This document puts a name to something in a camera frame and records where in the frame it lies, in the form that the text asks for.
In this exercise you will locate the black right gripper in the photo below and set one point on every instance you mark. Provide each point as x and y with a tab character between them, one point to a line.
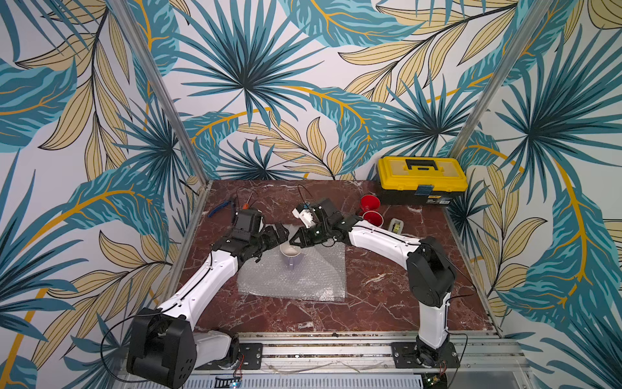
301	236

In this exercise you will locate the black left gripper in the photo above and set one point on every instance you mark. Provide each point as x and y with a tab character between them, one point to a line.
273	239

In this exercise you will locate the clear bubble wrap sheet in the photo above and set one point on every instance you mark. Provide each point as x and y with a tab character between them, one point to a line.
320	276

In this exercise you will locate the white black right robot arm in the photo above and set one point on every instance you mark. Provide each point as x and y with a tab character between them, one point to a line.
431	275

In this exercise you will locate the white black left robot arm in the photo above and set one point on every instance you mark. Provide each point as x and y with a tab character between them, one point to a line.
164	348

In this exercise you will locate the white mug red inside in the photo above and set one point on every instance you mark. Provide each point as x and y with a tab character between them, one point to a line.
374	218

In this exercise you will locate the yellow black plastic toolbox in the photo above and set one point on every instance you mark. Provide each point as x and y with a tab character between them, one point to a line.
420	180

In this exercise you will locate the blue handled pliers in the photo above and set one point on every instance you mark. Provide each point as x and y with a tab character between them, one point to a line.
230	202

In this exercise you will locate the red mug black handle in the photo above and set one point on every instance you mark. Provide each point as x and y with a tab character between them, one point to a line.
369	203

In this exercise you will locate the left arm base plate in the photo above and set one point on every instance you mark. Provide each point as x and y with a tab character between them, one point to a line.
243	356

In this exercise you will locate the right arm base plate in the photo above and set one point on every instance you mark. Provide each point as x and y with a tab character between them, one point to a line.
418	355

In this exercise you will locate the left aluminium corner post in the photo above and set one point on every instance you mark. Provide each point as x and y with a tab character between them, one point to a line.
130	27

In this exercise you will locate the aluminium corner post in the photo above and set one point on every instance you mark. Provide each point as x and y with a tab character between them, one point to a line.
130	27
495	68

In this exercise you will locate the aluminium front frame rail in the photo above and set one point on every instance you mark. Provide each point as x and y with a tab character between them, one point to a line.
370	360

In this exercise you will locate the right aluminium corner post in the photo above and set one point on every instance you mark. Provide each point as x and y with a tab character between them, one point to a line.
495	68

